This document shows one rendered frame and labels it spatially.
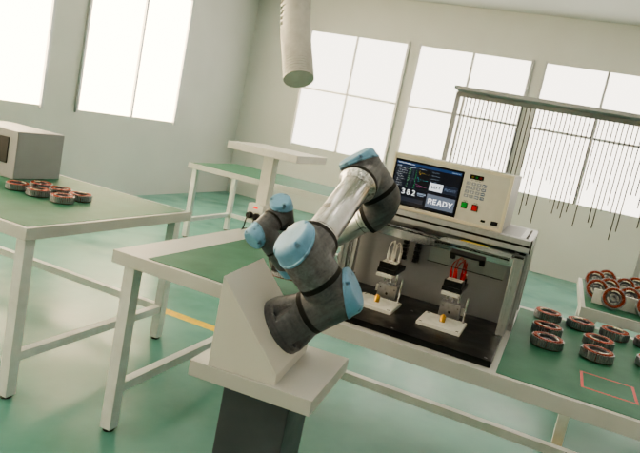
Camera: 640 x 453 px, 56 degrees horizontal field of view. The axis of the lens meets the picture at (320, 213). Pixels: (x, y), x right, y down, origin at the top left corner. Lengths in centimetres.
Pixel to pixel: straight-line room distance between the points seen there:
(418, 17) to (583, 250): 387
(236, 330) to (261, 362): 9
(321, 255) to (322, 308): 13
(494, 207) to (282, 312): 98
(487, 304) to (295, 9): 181
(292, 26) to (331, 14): 615
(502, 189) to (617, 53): 650
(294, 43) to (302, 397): 214
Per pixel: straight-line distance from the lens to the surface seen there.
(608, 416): 192
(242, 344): 146
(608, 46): 861
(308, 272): 142
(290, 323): 150
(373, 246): 243
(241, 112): 981
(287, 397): 145
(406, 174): 225
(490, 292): 236
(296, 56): 315
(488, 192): 220
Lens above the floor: 136
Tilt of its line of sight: 8 degrees down
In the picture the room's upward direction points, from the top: 11 degrees clockwise
